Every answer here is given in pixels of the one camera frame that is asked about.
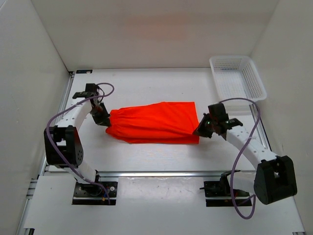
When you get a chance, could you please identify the orange shorts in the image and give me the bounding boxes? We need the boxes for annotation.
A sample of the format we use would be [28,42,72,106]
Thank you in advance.
[106,102,200,144]

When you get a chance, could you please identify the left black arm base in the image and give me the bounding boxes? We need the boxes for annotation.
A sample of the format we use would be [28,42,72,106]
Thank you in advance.
[72,180,118,206]

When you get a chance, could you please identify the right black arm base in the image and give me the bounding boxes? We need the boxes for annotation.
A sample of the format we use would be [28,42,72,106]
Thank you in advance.
[199,171,252,207]

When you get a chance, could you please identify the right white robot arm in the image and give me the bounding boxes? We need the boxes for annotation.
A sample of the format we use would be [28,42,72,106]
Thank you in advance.
[193,103,297,205]

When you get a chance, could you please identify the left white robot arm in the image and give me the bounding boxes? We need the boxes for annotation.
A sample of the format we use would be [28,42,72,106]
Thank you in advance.
[44,83,114,196]

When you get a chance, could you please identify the white plastic basket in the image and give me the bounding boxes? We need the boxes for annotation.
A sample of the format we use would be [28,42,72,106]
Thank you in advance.
[209,55,267,111]

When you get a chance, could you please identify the aluminium table rail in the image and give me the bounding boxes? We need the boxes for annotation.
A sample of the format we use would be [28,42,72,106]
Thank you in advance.
[99,171,223,178]

